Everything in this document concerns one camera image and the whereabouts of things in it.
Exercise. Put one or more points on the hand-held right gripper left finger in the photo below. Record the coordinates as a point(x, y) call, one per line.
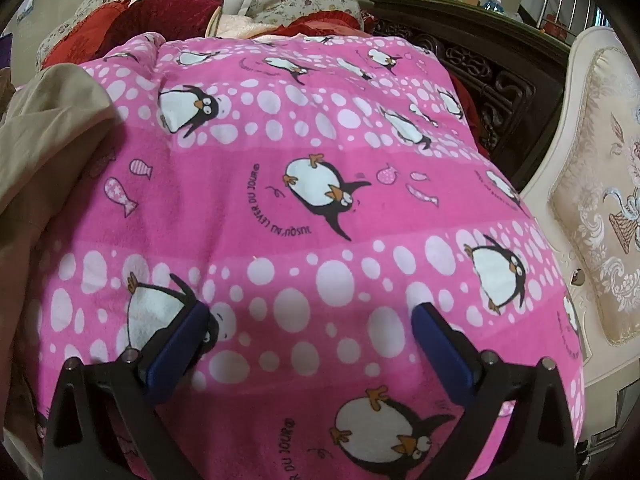
point(181, 341)

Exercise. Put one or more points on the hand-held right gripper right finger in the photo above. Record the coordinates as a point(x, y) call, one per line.
point(442, 352)

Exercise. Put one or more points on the beige coat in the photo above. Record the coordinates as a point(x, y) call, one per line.
point(45, 125)

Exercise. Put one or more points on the pink penguin print blanket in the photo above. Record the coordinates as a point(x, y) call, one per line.
point(280, 240)

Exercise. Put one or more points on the cream upholstered chair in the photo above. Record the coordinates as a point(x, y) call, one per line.
point(595, 170)

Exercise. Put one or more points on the dark carved wooden cabinet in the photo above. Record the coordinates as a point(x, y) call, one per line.
point(500, 60)

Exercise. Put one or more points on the cream fleece blanket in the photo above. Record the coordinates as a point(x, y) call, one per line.
point(235, 22)

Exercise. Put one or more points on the dark red velvet cushion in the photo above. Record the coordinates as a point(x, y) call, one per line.
point(170, 15)

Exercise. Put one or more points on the purple bag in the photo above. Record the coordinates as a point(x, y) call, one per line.
point(4, 50)

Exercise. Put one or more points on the red cloth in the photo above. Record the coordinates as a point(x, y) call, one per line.
point(320, 22)

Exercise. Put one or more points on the metal rack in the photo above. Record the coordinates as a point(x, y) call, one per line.
point(570, 0)

